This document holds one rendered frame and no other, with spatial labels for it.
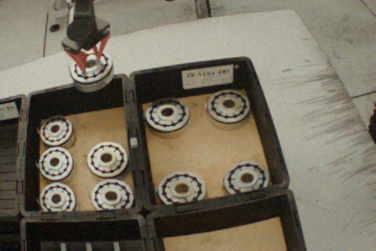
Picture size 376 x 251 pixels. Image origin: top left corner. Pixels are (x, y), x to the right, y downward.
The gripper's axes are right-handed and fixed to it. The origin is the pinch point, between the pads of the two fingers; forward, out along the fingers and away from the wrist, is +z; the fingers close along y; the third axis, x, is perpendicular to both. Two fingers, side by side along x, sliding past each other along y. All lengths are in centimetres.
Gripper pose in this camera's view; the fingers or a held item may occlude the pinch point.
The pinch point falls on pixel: (90, 62)
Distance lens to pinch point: 102.9
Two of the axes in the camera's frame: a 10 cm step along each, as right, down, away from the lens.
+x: -8.0, -4.3, 4.3
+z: 0.5, 6.6, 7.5
